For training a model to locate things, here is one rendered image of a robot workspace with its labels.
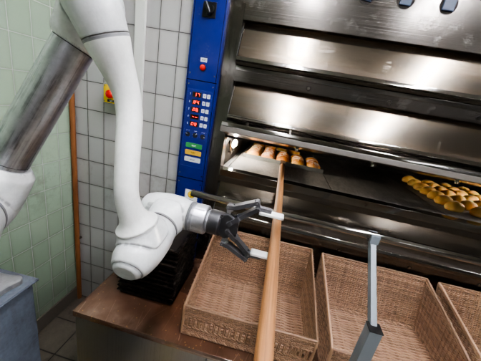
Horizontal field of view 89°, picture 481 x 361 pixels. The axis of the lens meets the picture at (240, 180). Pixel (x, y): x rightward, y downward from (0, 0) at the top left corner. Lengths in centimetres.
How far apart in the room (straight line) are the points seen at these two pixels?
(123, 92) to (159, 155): 83
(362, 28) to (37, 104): 120
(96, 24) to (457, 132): 140
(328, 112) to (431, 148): 48
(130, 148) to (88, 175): 115
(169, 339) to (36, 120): 92
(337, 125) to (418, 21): 50
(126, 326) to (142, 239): 70
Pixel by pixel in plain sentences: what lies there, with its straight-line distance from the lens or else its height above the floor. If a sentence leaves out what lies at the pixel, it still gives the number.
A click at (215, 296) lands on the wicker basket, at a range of 139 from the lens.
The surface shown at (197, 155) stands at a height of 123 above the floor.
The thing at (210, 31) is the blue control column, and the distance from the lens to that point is 132.
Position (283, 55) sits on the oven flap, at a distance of 127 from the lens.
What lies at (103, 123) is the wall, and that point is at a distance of 161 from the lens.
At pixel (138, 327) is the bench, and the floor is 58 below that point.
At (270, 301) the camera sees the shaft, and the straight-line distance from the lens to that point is 52.
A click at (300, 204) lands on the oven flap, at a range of 137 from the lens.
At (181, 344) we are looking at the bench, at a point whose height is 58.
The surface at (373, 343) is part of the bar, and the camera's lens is 101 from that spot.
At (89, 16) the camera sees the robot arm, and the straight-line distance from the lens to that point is 65.
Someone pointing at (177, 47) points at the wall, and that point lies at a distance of 139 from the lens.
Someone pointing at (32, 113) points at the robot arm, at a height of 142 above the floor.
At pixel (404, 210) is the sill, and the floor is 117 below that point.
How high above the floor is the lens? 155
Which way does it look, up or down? 18 degrees down
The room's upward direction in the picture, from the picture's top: 11 degrees clockwise
